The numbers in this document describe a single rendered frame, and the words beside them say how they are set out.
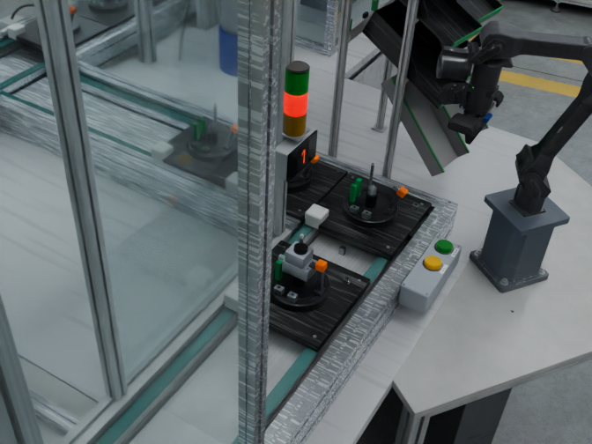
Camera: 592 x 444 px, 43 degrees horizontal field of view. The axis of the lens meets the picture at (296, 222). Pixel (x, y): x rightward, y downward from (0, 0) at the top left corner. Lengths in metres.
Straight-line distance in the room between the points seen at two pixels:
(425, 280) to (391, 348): 0.17
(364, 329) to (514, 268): 0.46
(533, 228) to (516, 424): 1.12
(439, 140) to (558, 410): 1.20
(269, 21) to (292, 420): 0.91
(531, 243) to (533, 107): 2.68
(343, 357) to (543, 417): 1.38
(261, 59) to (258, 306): 0.33
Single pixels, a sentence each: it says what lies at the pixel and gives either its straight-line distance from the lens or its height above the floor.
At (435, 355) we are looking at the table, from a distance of 1.72.
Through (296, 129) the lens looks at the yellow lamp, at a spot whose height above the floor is 1.28.
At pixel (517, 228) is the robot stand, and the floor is 1.06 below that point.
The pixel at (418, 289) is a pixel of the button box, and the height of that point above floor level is 0.96.
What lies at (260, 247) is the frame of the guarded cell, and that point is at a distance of 0.85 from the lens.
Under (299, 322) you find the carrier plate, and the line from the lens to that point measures 1.58.
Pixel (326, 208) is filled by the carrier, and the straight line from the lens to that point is 1.87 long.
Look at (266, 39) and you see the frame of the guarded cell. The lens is 0.71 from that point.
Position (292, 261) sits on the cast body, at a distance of 1.57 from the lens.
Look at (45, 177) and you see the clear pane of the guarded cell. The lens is 0.55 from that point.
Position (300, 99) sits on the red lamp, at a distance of 1.55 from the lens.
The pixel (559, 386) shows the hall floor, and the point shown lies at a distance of 2.93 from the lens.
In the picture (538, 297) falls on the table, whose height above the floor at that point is 0.86.
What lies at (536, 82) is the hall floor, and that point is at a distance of 4.76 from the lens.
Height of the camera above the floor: 2.14
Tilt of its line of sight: 40 degrees down
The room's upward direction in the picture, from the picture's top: 4 degrees clockwise
